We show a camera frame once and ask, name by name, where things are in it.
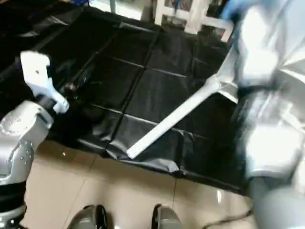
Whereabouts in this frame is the white glass door cabinet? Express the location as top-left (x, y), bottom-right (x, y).
top-left (155, 0), bottom-right (235, 42)

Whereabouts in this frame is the black work mat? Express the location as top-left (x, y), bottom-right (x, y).
top-left (0, 0), bottom-right (253, 194)

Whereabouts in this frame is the white plastic table top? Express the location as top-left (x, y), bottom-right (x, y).
top-left (205, 0), bottom-right (286, 105)

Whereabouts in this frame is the silver robot right leg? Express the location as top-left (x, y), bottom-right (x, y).
top-left (152, 204), bottom-right (183, 229)

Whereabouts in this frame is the white plastic table leg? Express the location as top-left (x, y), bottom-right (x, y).
top-left (126, 79), bottom-right (224, 159)

